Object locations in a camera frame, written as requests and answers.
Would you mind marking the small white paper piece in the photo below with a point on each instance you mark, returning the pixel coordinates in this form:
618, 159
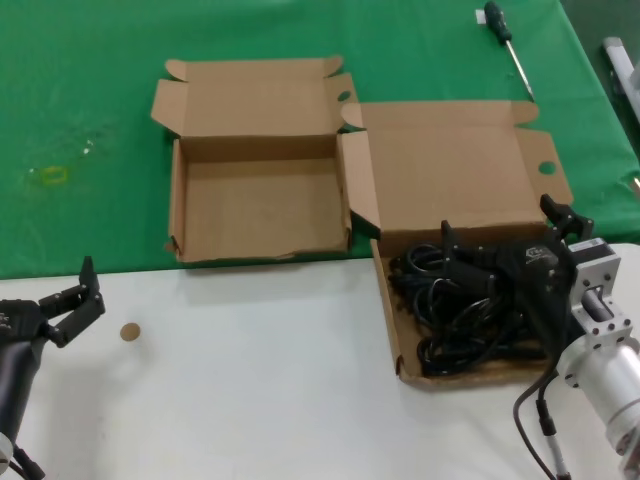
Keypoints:
479, 18

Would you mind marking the empty brown cardboard box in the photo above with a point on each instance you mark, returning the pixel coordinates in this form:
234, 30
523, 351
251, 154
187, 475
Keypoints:
260, 200

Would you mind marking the grey metal bar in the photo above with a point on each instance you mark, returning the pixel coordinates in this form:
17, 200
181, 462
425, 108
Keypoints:
619, 55

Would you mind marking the round cardboard disc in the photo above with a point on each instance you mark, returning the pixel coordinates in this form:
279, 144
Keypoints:
130, 332

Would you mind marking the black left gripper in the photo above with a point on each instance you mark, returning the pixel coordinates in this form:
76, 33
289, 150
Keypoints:
20, 320

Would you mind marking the green tablecloth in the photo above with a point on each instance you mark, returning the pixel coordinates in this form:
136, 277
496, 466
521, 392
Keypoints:
75, 75

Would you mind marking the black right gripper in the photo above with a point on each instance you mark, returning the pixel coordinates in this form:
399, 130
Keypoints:
540, 280

